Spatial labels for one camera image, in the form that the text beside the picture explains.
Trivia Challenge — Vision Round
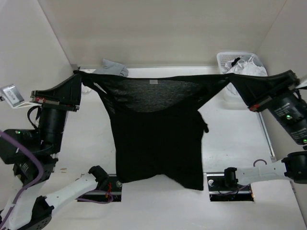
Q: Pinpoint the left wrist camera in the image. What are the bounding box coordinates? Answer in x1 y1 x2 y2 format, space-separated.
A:
0 84 34 109

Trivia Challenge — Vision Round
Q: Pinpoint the grey folded tank top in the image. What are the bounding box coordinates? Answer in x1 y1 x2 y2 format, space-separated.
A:
93 59 129 77

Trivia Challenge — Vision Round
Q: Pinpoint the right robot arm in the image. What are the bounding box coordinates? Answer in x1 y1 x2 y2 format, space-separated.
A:
222 70 307 190

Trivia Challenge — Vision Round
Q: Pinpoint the white folded tank top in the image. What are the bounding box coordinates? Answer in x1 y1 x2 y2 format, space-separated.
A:
81 69 95 94

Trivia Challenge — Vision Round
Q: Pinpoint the black tank top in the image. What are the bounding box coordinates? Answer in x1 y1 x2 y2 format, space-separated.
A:
79 71 228 191

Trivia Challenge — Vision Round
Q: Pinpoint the white tank tops pile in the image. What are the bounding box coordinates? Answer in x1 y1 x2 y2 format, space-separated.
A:
222 55 268 77

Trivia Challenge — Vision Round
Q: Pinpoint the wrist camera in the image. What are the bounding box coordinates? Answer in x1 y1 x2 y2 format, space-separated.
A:
296 75 307 89
0 84 34 109

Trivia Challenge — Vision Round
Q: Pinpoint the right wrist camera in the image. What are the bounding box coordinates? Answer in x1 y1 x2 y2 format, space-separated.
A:
296 75 307 89

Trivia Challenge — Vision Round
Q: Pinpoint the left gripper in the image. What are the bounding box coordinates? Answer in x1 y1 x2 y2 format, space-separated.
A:
34 71 86 152

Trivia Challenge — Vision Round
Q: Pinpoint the white plastic basket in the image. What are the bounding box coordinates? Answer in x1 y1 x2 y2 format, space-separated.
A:
216 51 268 110

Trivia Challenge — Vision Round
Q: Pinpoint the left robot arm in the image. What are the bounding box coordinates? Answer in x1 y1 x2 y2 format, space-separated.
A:
0 71 109 230

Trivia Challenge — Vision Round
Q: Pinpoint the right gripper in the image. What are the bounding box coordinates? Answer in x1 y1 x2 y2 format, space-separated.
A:
225 67 307 142

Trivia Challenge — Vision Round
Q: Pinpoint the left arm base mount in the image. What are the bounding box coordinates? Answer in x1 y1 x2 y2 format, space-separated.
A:
76 174 122 204

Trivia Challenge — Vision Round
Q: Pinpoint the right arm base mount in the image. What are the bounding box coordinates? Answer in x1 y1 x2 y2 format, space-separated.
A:
206 172 254 202

